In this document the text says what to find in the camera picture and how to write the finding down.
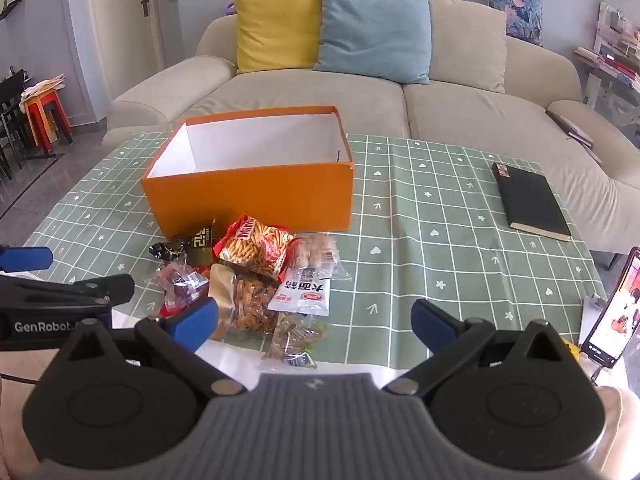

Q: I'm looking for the brown-labelled fried snack bag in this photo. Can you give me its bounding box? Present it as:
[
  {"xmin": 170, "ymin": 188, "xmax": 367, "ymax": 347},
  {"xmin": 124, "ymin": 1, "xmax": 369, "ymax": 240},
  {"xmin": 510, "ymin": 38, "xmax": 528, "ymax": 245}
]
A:
[{"xmin": 208, "ymin": 263, "xmax": 278, "ymax": 340}]

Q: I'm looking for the clear green-labelled snack bag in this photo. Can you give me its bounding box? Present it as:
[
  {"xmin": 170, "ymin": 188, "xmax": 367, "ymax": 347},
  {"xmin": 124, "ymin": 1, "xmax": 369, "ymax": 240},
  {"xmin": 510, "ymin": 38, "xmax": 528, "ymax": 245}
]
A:
[{"xmin": 264, "ymin": 312, "xmax": 328, "ymax": 368}]

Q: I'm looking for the white spicy strip packet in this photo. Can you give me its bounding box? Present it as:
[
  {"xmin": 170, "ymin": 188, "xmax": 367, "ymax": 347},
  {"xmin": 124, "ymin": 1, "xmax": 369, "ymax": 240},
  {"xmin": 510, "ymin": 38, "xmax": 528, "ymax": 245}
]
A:
[{"xmin": 268, "ymin": 268, "xmax": 331, "ymax": 318}]

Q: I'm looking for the clear bag of round snacks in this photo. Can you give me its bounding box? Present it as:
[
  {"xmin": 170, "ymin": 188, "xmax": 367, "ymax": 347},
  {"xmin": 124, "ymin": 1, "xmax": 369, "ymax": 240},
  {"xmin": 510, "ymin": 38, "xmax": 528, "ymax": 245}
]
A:
[{"xmin": 290, "ymin": 234, "xmax": 352, "ymax": 281}]

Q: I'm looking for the red cartoon snack bag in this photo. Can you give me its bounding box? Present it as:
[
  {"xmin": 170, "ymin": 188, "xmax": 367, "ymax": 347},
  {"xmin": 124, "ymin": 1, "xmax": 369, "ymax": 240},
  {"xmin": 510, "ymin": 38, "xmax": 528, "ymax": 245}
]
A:
[{"xmin": 149, "ymin": 260, "xmax": 209, "ymax": 318}]

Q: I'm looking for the dark brown candy packet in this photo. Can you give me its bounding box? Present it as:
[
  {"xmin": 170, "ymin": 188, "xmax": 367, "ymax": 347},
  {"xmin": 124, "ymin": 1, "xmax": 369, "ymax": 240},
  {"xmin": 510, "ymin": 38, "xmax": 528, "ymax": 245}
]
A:
[{"xmin": 149, "ymin": 240, "xmax": 186, "ymax": 262}]

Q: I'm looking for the black yellow snack packet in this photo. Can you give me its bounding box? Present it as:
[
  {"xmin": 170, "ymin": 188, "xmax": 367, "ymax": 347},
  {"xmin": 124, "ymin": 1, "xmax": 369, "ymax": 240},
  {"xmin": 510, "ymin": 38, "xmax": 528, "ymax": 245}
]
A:
[{"xmin": 186, "ymin": 223, "xmax": 215, "ymax": 268}]

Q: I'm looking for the green grid tablecloth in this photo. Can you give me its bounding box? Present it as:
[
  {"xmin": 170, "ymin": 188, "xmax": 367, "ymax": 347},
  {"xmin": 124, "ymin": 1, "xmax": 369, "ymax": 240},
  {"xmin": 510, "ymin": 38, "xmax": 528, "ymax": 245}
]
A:
[{"xmin": 29, "ymin": 131, "xmax": 604, "ymax": 370}]

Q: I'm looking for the red Mimi stick snack bag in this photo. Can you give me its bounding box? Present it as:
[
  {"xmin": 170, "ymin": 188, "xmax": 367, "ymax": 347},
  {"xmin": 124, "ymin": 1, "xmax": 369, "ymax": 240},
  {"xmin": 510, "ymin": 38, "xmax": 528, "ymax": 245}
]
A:
[{"xmin": 214, "ymin": 214, "xmax": 295, "ymax": 280}]

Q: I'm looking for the black dining chair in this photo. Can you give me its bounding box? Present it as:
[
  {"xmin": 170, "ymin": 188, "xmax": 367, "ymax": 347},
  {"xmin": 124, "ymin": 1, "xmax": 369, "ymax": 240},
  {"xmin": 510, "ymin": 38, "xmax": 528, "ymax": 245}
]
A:
[{"xmin": 0, "ymin": 70, "xmax": 35, "ymax": 169}]

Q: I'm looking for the black notebook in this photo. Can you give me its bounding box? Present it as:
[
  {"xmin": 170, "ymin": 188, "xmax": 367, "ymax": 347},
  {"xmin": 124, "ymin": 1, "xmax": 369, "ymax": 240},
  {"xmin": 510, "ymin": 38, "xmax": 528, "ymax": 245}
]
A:
[{"xmin": 492, "ymin": 162, "xmax": 572, "ymax": 242}]

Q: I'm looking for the red orange stool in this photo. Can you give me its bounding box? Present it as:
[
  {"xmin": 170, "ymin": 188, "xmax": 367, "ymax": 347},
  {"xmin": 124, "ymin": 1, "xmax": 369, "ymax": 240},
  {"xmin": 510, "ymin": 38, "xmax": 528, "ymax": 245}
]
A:
[{"xmin": 22, "ymin": 87, "xmax": 73, "ymax": 158}]

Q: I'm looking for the smartphone on stand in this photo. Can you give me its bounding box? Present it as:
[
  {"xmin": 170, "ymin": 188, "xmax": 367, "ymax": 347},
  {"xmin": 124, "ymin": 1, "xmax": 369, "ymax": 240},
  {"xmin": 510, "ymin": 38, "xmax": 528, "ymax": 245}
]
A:
[{"xmin": 582, "ymin": 247, "xmax": 639, "ymax": 368}]

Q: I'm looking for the orange cardboard box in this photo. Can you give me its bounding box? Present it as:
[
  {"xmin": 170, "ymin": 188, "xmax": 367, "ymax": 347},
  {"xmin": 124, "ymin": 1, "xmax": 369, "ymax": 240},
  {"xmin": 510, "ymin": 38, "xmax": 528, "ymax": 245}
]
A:
[{"xmin": 141, "ymin": 106, "xmax": 355, "ymax": 238}]

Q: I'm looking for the beige sofa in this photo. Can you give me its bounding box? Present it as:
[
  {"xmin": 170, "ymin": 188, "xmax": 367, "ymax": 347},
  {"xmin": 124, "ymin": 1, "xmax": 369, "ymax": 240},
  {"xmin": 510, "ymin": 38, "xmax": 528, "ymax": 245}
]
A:
[{"xmin": 103, "ymin": 16, "xmax": 639, "ymax": 254}]

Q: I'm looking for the dark book on sofa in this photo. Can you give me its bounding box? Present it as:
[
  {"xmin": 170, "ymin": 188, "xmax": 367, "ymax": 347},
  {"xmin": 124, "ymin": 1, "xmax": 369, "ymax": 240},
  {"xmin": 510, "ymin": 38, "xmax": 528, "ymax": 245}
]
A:
[{"xmin": 546, "ymin": 110, "xmax": 593, "ymax": 148}]

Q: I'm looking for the white door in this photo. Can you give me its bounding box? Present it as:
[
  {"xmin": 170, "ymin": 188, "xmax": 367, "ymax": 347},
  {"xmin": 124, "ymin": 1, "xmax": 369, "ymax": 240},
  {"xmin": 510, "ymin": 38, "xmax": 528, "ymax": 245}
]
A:
[{"xmin": 88, "ymin": 0, "xmax": 165, "ymax": 99}]

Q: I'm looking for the beige cushion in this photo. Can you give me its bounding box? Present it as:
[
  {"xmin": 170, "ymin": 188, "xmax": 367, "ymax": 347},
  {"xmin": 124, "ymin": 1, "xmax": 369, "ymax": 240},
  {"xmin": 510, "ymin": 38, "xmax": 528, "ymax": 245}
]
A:
[{"xmin": 428, "ymin": 0, "xmax": 506, "ymax": 93}]

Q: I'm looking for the magazine rack shelf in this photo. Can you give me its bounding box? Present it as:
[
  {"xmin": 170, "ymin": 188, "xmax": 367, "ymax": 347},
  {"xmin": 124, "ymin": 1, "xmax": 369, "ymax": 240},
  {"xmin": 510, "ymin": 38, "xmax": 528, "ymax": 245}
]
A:
[{"xmin": 574, "ymin": 0, "xmax": 639, "ymax": 146}]

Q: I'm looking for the light blue cushion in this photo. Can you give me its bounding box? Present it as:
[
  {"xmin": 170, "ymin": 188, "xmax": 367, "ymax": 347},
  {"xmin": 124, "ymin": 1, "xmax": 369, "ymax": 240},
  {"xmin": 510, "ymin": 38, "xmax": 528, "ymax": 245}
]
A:
[{"xmin": 314, "ymin": 0, "xmax": 432, "ymax": 84}]

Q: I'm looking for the yellow cushion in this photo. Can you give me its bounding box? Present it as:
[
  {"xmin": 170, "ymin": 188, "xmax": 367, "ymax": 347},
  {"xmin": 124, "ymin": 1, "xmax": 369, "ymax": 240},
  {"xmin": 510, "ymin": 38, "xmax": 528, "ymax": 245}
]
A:
[{"xmin": 233, "ymin": 0, "xmax": 321, "ymax": 73}]

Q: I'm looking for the blue floral cushion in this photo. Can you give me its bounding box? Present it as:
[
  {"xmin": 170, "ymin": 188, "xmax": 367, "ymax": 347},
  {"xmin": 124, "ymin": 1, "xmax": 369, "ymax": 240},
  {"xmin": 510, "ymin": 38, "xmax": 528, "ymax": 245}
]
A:
[{"xmin": 487, "ymin": 0, "xmax": 544, "ymax": 47}]

